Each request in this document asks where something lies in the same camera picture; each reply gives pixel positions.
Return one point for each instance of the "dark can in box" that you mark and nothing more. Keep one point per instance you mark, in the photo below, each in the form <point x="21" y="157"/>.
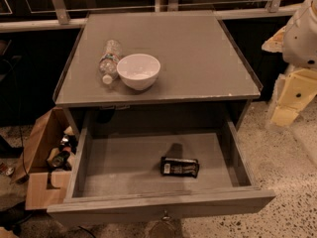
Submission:
<point x="60" y="160"/>

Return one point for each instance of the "open grey top drawer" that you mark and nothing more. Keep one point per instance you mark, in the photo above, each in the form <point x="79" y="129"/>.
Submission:
<point x="116" y="178"/>

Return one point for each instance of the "metal drawer pull handle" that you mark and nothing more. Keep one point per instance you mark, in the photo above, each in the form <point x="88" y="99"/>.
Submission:
<point x="166" y="216"/>

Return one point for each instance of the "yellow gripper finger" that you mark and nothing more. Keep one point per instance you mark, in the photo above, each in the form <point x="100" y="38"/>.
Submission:
<point x="300" y="88"/>

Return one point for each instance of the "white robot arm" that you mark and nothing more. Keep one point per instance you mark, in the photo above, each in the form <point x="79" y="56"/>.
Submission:
<point x="297" y="41"/>

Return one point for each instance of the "brown cardboard box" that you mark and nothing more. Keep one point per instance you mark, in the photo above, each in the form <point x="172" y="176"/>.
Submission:
<point x="43" y="189"/>

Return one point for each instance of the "black rxbar chocolate wrapper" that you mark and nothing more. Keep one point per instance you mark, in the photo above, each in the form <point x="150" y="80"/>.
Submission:
<point x="179" y="167"/>

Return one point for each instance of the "white ceramic bowl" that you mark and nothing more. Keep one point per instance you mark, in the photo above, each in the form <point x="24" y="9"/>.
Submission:
<point x="138" y="71"/>

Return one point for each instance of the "grey wooden cabinet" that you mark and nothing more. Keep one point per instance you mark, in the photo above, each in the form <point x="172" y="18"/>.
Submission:
<point x="199" y="62"/>

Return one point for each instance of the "clear plastic water bottle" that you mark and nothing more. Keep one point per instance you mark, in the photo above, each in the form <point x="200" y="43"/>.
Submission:
<point x="108" y="63"/>

